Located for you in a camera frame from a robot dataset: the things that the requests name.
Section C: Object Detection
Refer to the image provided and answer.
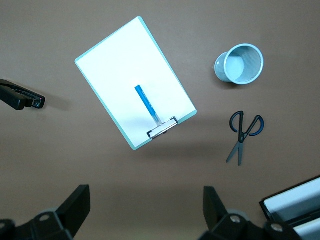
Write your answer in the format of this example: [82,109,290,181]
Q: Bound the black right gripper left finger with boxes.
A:
[14,184,91,240]

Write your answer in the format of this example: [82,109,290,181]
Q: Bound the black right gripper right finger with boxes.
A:
[197,185,266,240]

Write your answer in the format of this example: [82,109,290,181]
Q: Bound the blue marker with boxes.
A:
[134,84,163,127]

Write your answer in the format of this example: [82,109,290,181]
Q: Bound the black stapler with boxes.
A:
[0,78,47,112]

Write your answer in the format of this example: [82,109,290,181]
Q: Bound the light blue mesh pen cup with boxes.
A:
[214,43,265,85]

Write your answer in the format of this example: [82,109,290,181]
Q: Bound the mint green clipboard white paper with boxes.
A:
[74,15,198,151]

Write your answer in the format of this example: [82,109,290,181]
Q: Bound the black scissors blue handles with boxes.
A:
[225,110,265,167]

